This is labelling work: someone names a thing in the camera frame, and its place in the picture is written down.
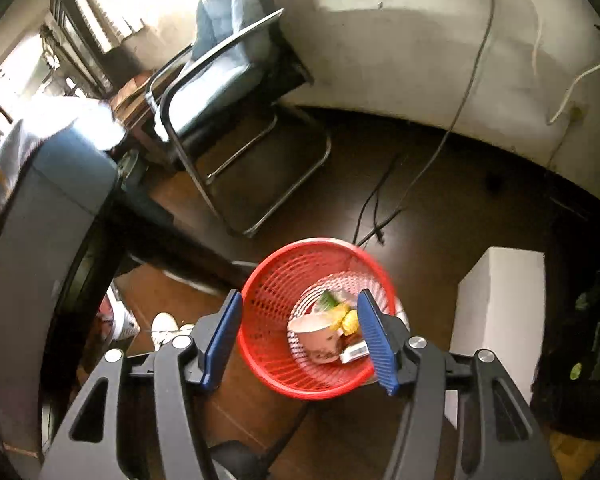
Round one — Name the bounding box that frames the dark tall wooden cabinet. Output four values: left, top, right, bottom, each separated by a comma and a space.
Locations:
47, 0, 116, 96

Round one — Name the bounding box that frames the blue cushioned metal chair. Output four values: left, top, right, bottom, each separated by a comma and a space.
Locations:
145, 0, 332, 238

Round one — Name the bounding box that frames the small white carton box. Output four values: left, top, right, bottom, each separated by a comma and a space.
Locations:
339, 342, 370, 363

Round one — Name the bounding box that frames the red plastic mesh basket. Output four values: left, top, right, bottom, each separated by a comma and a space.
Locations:
236, 237, 398, 401

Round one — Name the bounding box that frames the dark bag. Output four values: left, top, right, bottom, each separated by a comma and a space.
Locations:
530, 265, 600, 441

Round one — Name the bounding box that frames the blue chair cushion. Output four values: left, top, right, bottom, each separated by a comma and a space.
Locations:
154, 0, 276, 141

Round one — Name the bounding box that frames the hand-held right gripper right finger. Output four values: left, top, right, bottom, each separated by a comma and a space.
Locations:
356, 287, 563, 480

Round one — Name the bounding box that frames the thick white cable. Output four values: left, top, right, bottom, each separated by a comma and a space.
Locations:
549, 50, 600, 126

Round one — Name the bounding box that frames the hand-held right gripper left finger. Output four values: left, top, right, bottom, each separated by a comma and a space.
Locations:
39, 290, 244, 480

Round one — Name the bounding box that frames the beige window curtain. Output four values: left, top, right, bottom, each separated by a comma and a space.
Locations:
62, 0, 146, 53

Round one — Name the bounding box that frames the yellow plastic knot ornament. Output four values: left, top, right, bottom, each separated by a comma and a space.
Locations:
332, 308, 361, 336

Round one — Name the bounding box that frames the clear plastic bag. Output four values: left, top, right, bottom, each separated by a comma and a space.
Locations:
330, 286, 362, 311

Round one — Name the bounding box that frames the white shoe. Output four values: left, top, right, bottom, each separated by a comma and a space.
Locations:
150, 312, 196, 348

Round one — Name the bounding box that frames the thin white cable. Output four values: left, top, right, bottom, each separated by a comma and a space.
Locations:
510, 0, 545, 77

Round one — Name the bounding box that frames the grey cable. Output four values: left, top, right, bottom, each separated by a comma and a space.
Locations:
355, 0, 498, 248

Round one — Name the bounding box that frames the white cardboard box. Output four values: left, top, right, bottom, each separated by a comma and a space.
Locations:
447, 246, 547, 433

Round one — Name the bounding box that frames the black cable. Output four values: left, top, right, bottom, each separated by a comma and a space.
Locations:
355, 155, 405, 247

